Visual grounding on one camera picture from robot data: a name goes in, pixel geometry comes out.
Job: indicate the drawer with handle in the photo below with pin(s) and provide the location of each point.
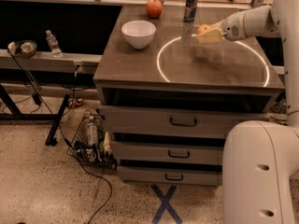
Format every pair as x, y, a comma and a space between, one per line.
173, 122
134, 151
155, 175

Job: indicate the wire basket with bottles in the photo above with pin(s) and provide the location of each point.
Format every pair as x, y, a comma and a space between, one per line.
91, 143

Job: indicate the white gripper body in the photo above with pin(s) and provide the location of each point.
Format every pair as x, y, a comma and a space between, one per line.
233, 27

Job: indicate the orange fruit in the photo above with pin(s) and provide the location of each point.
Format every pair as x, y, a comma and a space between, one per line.
202, 29

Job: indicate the grey drawer cabinet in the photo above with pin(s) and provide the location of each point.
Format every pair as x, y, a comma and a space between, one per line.
176, 72

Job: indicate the top drawer with handle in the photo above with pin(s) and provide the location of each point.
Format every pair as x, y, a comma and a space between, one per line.
173, 122

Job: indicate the middle drawer with handle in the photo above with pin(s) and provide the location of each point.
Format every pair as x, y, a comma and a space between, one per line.
134, 151

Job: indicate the white bowl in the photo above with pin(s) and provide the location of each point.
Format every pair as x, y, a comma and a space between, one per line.
138, 34

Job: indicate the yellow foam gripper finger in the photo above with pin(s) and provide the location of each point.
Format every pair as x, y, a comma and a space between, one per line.
210, 36
217, 25

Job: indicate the clear plastic water bottle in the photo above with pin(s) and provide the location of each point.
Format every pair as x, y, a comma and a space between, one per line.
53, 44

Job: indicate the black table leg left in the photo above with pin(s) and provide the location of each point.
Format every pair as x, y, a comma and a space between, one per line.
17, 115

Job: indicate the small bowl with items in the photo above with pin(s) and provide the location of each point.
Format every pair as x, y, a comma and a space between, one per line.
22, 49

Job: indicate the blue silver drink can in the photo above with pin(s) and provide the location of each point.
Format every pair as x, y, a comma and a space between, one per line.
190, 10

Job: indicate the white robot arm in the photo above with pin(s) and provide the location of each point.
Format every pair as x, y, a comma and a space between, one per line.
260, 158

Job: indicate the bottom drawer with handle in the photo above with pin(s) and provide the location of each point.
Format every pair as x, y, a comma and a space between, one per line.
155, 175

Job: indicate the blue tape cross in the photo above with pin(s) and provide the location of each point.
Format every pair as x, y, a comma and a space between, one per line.
165, 205

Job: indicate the red apple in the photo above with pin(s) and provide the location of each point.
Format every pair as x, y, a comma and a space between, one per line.
154, 8

